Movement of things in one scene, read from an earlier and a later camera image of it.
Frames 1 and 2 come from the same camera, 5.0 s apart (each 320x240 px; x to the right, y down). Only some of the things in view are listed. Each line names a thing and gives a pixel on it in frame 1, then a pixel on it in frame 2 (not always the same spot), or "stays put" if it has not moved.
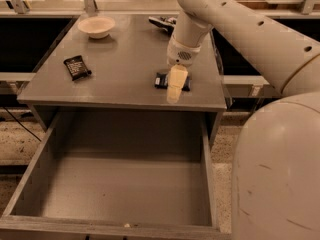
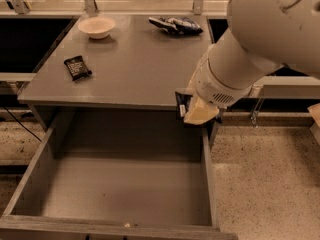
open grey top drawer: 117,175 stays put
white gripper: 181,55 → 213,84
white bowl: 97,27 stays put
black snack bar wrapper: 76,67 stays put
